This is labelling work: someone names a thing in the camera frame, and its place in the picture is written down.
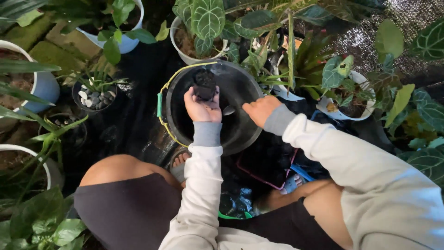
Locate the dark veined leaf plant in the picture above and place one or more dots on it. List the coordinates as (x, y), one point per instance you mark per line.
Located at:
(419, 114)

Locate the person's right fingers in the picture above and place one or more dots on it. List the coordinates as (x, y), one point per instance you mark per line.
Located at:
(249, 107)

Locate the blue sandal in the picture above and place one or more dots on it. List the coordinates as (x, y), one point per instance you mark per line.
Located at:
(291, 184)

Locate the small black nursery pot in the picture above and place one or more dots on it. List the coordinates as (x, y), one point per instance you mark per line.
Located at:
(204, 85)

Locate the white pot with mixed plants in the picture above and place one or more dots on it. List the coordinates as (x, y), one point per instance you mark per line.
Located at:
(347, 107)

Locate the person's right hand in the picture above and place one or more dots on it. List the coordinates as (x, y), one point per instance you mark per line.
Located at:
(263, 109)

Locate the black shorts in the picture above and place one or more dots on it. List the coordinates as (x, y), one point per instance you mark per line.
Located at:
(128, 211)

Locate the black pot with pebbles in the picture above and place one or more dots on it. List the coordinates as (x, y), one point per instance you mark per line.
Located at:
(93, 97)

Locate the person's left hand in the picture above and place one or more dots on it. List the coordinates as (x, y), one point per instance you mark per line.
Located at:
(203, 111)

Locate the pale blue plant pot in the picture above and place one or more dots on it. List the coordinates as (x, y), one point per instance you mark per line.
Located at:
(47, 86)

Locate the broad-leaf green plant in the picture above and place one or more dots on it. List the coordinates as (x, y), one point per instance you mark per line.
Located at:
(38, 222)

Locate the white pot with green plant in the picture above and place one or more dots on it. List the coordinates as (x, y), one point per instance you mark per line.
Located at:
(126, 43)

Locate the grey sandal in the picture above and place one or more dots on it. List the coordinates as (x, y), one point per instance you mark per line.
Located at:
(177, 168)

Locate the metal spoon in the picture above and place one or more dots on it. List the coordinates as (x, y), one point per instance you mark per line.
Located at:
(229, 110)

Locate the blue plastic tool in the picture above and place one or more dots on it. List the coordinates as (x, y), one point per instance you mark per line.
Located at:
(301, 172)

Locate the white pot with bromeliad plant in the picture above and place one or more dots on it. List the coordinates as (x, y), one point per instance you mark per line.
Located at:
(298, 66)

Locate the black pot with leafy plant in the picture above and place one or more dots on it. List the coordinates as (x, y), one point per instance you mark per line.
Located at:
(69, 133)

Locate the white-rimmed grey plant pot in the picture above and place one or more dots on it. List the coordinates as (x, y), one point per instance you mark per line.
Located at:
(27, 166)

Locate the white pot with veined plant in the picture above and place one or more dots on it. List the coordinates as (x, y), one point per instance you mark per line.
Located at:
(199, 26)

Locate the green plastic scoop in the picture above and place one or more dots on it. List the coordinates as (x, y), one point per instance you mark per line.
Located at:
(232, 216)

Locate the black plastic ground sheet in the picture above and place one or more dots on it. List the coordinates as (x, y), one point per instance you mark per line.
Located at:
(138, 114)

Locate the pink-rimmed black tray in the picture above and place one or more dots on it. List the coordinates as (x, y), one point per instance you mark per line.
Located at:
(263, 170)

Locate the silver shade netting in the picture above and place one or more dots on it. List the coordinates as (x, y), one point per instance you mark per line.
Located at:
(364, 38)

